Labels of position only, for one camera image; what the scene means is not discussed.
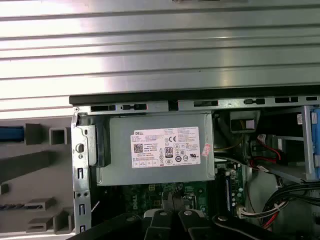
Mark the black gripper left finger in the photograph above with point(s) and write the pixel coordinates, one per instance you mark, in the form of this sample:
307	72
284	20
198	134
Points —
160	225

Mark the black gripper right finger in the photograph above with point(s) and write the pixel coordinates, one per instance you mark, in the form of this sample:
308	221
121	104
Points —
192	227

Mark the green motherboard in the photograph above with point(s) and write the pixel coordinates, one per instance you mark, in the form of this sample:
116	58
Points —
142	197

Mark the gray power supply unit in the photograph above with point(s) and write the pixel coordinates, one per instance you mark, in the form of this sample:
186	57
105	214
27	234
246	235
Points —
120	150

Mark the black PC case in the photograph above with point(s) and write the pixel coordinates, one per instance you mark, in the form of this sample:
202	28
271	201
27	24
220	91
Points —
112	98

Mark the gray parts rack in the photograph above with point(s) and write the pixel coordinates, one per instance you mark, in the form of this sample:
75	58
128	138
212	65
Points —
15	162

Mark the blue plastic drive bracket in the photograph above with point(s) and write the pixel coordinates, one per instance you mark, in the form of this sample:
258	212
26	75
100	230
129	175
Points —
315	140

